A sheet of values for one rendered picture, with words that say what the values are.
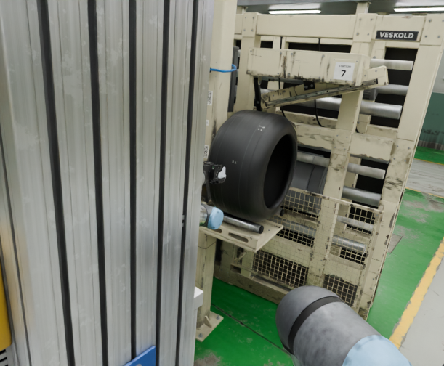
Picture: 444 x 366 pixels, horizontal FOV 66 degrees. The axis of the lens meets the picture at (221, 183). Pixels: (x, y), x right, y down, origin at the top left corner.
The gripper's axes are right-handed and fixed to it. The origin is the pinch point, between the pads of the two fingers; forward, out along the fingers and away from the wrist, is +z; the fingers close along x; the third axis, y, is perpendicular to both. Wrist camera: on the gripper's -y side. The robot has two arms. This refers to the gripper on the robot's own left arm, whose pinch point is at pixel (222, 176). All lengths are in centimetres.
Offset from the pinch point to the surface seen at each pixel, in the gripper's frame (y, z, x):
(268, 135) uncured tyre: 20.5, 18.9, -9.5
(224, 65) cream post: 50, 28, 26
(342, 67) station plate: 57, 48, -28
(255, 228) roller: -27.5, 24.8, -10.2
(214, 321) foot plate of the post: -114, 56, 18
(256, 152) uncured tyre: 12.6, 12.1, -8.4
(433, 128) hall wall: 46, 932, -76
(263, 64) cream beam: 54, 48, 14
